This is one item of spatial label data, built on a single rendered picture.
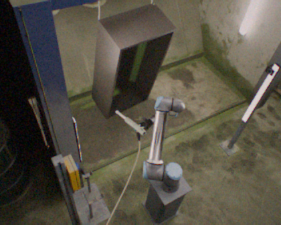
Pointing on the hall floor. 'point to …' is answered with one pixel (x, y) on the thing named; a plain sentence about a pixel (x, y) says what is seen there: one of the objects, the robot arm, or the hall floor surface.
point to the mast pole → (261, 97)
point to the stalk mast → (65, 187)
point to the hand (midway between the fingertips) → (136, 129)
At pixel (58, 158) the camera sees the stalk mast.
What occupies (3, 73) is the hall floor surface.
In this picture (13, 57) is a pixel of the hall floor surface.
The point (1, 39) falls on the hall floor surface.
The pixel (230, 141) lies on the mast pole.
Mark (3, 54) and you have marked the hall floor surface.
